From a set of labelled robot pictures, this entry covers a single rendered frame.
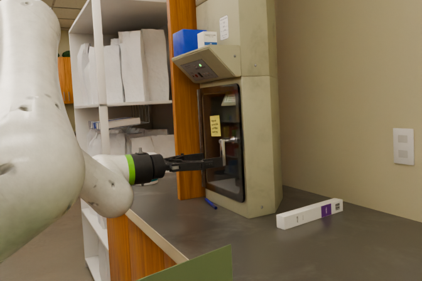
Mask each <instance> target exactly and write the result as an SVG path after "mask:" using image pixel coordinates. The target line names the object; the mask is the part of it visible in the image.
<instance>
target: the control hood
mask: <svg viewBox="0 0 422 281"><path fill-rule="evenodd" d="M201 59H202V60H203V61H204V62H205V63H206V64H207V65H208V66H209V67H210V68H211V69H212V70H213V71H214V72H215V73H216V75H217V76H218V77H217V78H209V79H206V80H199V81H195V80H194V79H193V78H192V77H191V76H190V75H189V74H188V73H187V72H186V71H185V70H184V69H183V68H182V67H181V66H180V65H184V64H186V63H190V62H193V61H197V60H201ZM172 62H173V63H174V64H175V65H176V66H177V67H178V68H179V69H180V70H181V71H182V72H183V73H184V74H185V75H186V76H187V77H188V78H189V79H190V80H191V81H192V82H193V83H204V82H211V81H216V80H223V79H227V78H234V77H240V76H241V55H240V46H239V45H207V46H203V47H201V48H198V49H196V50H193V51H189V52H187V53H184V54H182V55H178V56H176V57H173V58H172Z"/></svg>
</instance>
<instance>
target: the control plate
mask: <svg viewBox="0 0 422 281"><path fill-rule="evenodd" d="M199 64H201V66H200V65H199ZM194 65H195V66H196V68H195V67H194ZM180 66H181V67H182V68H183V69H184V70H185V71H186V72H187V73H188V74H189V75H190V76H191V77H192V78H193V79H194V80H195V81H199V80H206V79H209V78H217V77H218V76H217V75H216V73H215V72H214V71H213V70H212V69H211V68H210V67H209V66H208V65H207V64H206V63H205V62H204V61H203V60H202V59H201V60H197V61H193V62H190V63H186V64H184V65H180ZM198 72H199V73H200V74H201V75H202V73H204V75H202V76H203V77H201V76H200V75H199V74H198ZM205 72H207V74H205ZM208 72H210V73H209V74H208ZM195 74H196V75H198V77H196V76H195ZM192 75H193V76H194V77H193V76H192Z"/></svg>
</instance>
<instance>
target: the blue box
mask: <svg viewBox="0 0 422 281"><path fill-rule="evenodd" d="M203 31H207V30H199V29H182V30H180V31H178V32H176V33H174V34H173V50H174V57H176V56H178V55H182V54H184V53H187V52H189V51H193V50H196V49H198V38H197V34H199V33H201V32H203Z"/></svg>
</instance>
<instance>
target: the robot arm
mask: <svg viewBox="0 0 422 281"><path fill-rule="evenodd" d="M60 37H61V28H60V23H59V20H58V18H57V16H56V14H55V13H54V11H53V10H52V9H51V8H50V7H49V6H48V5H47V4H46V3H44V2H43V1H41V0H1V1H0V264H1V263H2V262H3V261H5V260H6V259H7V258H9V257H10V256H11V255H12V254H14V253H15V252H17V251H18V250H19V249H20V248H22V247H23V246H25V245H26V244H27V243H28V242H30V241H31V240H32V239H34V238H35V237H36V236H38V235H39V234H40V233H41V232H43V231H44V230H46V229H47V228H48V227H49V226H51V225H52V224H54V222H56V221H57V220H59V219H60V218H61V217H62V216H63V215H64V214H65V213H66V212H68V211H69V210H70V208H71V207H72V206H73V205H74V204H75V202H76V200H77V199H78V197H80V198H82V199H83V200H84V201H85V202H86V203H87V204H88V205H89V206H90V207H91V208H92V209H93V210H94V211H95V212H96V213H97V214H99V215H101V216H103V217H105V218H117V217H120V216H122V215H123V214H125V213H126V212H127V211H128V210H129V209H130V207H131V205H132V203H133V199H134V193H133V189H132V187H131V186H132V185H136V184H141V185H142V186H144V184H145V183H150V182H151V181H152V179H159V178H163V177H164V175H165V171H170V172H178V171H199V170H202V171H205V169H209V168H214V167H222V166H223V159H222V157H215V158H209V159H204V158H203V153H197V154H187V155H184V153H182V154H181V155H177V156H172V157H167V158H163V156H162V155H161V154H152V155H149V154H148V153H147V152H143V151H142V147H139V152H138V153H137V152H136V153H135V154H126V155H118V156H114V155H107V154H98V155H95V156H93V157H91V156H90V155H88V154H87V153H86V152H85V151H84V150H82V149H81V148H80V146H79V143H78V141H77V138H76V136H75V134H74V131H73V129H72V126H71V123H70V121H69V118H68V115H67V112H66V109H65V105H64V102H63V98H62V93H61V89H60V82H59V77H58V45H59V42H60Z"/></svg>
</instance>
